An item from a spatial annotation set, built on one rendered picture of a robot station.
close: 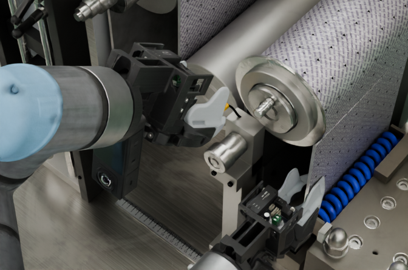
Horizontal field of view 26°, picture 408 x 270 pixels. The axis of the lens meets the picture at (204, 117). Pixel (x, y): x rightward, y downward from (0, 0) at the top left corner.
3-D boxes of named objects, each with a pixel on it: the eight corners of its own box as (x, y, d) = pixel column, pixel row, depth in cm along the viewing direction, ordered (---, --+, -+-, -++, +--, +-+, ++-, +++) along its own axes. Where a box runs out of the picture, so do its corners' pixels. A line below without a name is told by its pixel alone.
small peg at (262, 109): (251, 112, 114) (255, 108, 113) (265, 99, 115) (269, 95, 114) (258, 120, 114) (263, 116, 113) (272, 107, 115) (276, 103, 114)
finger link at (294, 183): (322, 155, 125) (284, 197, 120) (318, 179, 130) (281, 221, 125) (304, 144, 126) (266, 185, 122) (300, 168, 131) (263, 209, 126)
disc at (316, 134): (233, 109, 126) (237, 37, 115) (235, 107, 126) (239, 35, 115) (317, 164, 120) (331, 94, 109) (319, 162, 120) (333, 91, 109)
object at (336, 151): (300, 218, 133) (312, 144, 119) (386, 125, 144) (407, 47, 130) (303, 219, 133) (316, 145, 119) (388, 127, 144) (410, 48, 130)
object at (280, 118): (244, 113, 121) (249, 78, 115) (254, 105, 122) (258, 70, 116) (288, 143, 118) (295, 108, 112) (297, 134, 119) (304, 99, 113)
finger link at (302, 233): (327, 213, 124) (289, 255, 120) (326, 219, 125) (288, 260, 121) (300, 195, 126) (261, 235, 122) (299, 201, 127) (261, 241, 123)
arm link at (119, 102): (88, 166, 78) (25, 119, 81) (118, 161, 82) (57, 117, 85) (121, 91, 76) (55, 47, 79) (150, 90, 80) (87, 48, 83)
